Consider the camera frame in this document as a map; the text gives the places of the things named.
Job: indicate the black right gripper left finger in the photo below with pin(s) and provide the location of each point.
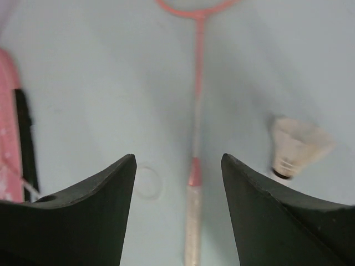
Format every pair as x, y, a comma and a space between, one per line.
84, 224

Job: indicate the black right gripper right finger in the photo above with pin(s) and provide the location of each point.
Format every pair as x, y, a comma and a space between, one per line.
276, 225

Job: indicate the white feather shuttlecock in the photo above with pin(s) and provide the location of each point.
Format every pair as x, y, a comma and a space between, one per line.
296, 145

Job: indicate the pink badminton racket left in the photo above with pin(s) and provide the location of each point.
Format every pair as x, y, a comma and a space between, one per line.
31, 189

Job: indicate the pink badminton racket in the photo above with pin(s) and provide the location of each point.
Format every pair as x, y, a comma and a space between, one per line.
192, 247
31, 189

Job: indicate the pink badminton racket right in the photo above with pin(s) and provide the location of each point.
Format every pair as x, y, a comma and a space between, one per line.
192, 247

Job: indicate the clear round tube lid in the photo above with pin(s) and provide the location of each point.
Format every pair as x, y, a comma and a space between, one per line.
148, 184

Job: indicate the pink racket cover bag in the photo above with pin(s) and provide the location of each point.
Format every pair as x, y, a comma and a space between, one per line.
17, 149

